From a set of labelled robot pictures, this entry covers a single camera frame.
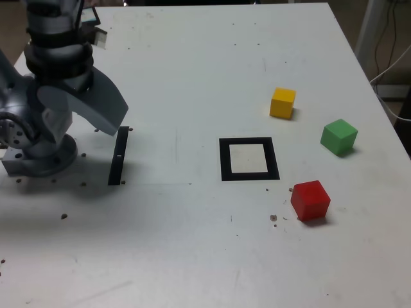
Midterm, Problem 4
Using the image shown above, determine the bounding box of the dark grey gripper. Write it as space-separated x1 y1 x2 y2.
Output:
33 68 130 144

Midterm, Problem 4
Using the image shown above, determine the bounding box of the yellow cube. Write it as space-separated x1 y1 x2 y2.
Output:
268 87 297 121

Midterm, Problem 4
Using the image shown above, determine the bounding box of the red cube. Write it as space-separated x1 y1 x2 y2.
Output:
290 180 331 222

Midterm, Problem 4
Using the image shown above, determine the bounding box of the green cube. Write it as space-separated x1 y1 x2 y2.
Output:
320 118 359 158

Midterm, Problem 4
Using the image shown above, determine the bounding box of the black tape square outline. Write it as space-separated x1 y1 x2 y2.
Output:
218 137 281 182

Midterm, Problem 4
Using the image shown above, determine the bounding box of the black tape strip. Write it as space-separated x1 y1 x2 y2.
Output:
107 126 130 186

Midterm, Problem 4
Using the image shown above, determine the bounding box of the black smartphone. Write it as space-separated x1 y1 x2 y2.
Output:
80 6 101 26

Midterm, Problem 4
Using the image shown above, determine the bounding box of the small camera box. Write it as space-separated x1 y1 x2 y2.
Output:
79 26 109 49

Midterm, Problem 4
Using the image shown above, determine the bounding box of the white post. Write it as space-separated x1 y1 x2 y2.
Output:
354 0 391 76

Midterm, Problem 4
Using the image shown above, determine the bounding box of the white cable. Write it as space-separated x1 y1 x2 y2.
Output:
369 44 411 122

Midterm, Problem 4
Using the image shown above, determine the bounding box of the black cable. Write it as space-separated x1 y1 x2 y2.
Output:
374 0 399 76

